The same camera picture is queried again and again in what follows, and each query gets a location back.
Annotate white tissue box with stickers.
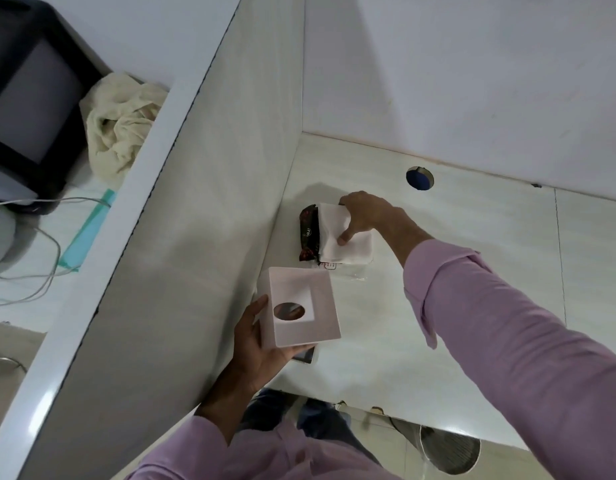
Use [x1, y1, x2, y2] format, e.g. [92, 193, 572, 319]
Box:
[257, 266, 343, 351]

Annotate white desk partition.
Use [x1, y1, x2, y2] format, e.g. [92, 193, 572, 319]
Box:
[0, 0, 306, 480]

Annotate metal mesh waste bin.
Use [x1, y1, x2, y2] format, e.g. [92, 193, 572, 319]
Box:
[387, 417, 483, 477]

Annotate black metal rack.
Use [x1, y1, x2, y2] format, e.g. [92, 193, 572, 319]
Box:
[0, 0, 114, 215]

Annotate white round device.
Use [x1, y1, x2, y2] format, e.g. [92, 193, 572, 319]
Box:
[0, 207, 21, 273]

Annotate teal folder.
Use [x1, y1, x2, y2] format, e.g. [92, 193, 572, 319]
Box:
[59, 188, 118, 273]

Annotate white cable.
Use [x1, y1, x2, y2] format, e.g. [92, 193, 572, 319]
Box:
[0, 196, 111, 209]
[0, 222, 62, 308]

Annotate person's left forearm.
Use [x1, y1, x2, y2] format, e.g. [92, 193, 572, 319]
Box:
[127, 369, 262, 480]

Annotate person's right forearm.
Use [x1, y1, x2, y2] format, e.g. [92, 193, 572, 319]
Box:
[380, 213, 616, 480]

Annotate black clear tissue packet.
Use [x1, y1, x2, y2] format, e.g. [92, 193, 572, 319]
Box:
[298, 203, 377, 283]

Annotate stack of white tissues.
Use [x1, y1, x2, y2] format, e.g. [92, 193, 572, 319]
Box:
[315, 202, 375, 263]

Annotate person's left hand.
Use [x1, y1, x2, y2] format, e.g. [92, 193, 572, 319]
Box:
[231, 294, 319, 395]

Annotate blue jeans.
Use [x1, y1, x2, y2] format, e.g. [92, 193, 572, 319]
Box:
[237, 388, 384, 465]

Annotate pink shirt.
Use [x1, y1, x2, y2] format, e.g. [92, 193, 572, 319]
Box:
[127, 239, 616, 480]

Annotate person's right hand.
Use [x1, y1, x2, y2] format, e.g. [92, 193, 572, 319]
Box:
[337, 191, 411, 245]

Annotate beige crumpled cloth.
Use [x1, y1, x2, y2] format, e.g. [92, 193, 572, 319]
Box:
[79, 72, 168, 188]

